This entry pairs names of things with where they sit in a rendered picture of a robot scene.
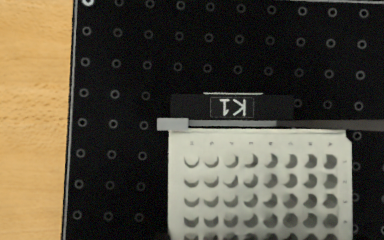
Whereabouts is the white well plate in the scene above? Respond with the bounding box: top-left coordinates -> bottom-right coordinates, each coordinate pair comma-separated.
168,128 -> 352,240

